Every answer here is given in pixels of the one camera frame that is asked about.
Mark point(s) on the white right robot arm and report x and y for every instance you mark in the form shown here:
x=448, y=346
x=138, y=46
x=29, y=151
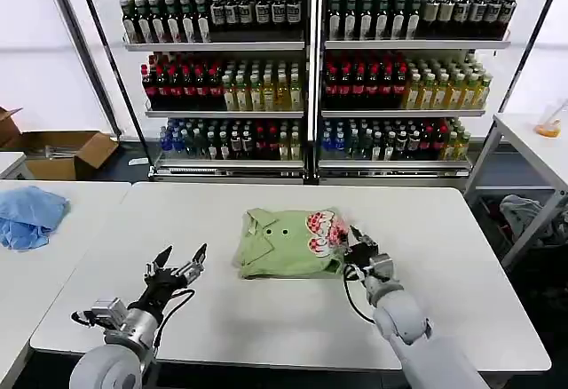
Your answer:
x=421, y=340

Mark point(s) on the blue crumpled cloth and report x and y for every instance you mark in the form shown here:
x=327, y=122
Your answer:
x=29, y=218

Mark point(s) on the orange item in clear wrap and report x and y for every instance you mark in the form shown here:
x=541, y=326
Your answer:
x=546, y=130

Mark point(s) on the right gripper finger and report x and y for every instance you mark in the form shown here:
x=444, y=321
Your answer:
x=361, y=237

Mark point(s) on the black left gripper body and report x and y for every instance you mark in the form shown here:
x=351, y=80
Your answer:
x=157, y=289

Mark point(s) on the grey crumpled clothes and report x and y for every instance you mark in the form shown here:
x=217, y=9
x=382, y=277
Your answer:
x=526, y=218

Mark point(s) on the open cardboard box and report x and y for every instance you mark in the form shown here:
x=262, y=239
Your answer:
x=62, y=153

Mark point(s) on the white vertical post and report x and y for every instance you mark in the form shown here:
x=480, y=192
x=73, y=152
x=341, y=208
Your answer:
x=313, y=73

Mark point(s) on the white side table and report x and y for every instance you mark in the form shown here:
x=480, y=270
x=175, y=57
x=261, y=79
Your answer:
x=523, y=140

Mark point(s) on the black slanted pole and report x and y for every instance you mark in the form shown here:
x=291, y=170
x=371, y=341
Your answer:
x=523, y=38
x=84, y=51
x=115, y=65

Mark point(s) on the shelf rack with bottles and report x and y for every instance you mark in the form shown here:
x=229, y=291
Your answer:
x=408, y=82
x=217, y=82

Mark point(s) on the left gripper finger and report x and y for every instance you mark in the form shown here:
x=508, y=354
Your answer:
x=160, y=259
x=195, y=261

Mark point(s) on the small white floor item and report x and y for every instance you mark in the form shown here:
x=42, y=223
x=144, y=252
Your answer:
x=137, y=162

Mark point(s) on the green shirt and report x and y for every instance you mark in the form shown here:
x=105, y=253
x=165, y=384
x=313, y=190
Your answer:
x=284, y=251

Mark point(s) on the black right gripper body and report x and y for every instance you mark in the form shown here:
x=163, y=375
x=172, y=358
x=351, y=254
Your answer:
x=361, y=256

